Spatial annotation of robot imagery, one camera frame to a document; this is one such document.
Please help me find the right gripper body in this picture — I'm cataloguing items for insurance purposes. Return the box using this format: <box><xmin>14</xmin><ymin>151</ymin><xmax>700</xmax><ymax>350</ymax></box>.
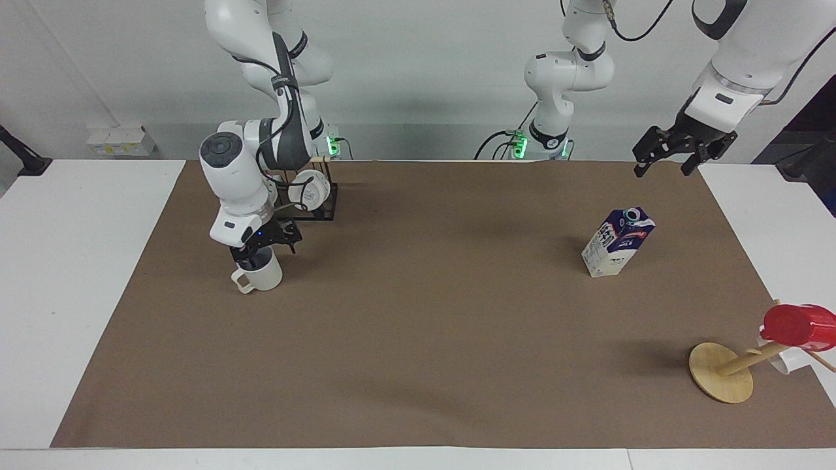
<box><xmin>229</xmin><ymin>225</ymin><xmax>285</xmax><ymax>257</ymax></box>

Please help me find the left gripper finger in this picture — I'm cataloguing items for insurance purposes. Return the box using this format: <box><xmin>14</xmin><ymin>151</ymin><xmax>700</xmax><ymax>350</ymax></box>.
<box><xmin>632</xmin><ymin>125</ymin><xmax>685</xmax><ymax>178</ymax></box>
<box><xmin>681</xmin><ymin>131</ymin><xmax>739</xmax><ymax>178</ymax></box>

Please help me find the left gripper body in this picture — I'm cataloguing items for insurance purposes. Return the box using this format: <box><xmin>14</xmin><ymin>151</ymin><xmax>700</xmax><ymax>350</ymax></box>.
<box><xmin>673</xmin><ymin>108</ymin><xmax>727</xmax><ymax>148</ymax></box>

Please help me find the white mug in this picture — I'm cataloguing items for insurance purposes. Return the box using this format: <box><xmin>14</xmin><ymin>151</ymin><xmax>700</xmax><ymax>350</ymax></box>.
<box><xmin>287</xmin><ymin>169</ymin><xmax>331</xmax><ymax>212</ymax></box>
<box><xmin>231</xmin><ymin>248</ymin><xmax>283</xmax><ymax>294</ymax></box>

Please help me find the blue and white milk carton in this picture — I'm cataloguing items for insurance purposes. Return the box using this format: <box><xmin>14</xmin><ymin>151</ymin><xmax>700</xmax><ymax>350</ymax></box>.
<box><xmin>581</xmin><ymin>206</ymin><xmax>656</xmax><ymax>279</ymax></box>

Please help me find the red cup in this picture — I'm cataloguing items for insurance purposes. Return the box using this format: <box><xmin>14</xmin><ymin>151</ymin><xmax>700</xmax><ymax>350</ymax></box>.
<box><xmin>760</xmin><ymin>304</ymin><xmax>836</xmax><ymax>353</ymax></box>

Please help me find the white cup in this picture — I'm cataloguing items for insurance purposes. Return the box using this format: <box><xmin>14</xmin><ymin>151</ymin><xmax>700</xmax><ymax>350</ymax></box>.
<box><xmin>757</xmin><ymin>336</ymin><xmax>811</xmax><ymax>375</ymax></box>

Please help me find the black stand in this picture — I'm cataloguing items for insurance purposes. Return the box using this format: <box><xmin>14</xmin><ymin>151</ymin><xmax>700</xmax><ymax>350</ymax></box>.
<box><xmin>776</xmin><ymin>128</ymin><xmax>836</xmax><ymax>217</ymax></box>
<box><xmin>0</xmin><ymin>124</ymin><xmax>54</xmax><ymax>178</ymax></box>

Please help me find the wooden mug tree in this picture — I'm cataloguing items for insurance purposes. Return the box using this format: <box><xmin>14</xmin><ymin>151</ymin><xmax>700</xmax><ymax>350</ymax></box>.
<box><xmin>688</xmin><ymin>299</ymin><xmax>836</xmax><ymax>404</ymax></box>

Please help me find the black wire rack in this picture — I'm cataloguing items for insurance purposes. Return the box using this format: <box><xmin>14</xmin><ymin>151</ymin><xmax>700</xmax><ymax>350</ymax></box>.
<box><xmin>269</xmin><ymin>155</ymin><xmax>340</xmax><ymax>222</ymax></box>

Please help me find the black cable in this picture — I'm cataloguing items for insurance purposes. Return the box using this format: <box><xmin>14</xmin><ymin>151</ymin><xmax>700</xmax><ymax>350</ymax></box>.
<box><xmin>473</xmin><ymin>101</ymin><xmax>540</xmax><ymax>161</ymax></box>
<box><xmin>761</xmin><ymin>40</ymin><xmax>836</xmax><ymax>106</ymax></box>
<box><xmin>604</xmin><ymin>0</ymin><xmax>675</xmax><ymax>43</ymax></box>

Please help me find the white wall box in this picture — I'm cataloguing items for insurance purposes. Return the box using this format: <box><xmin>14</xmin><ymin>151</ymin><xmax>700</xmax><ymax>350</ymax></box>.
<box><xmin>86</xmin><ymin>125</ymin><xmax>157</xmax><ymax>158</ymax></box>

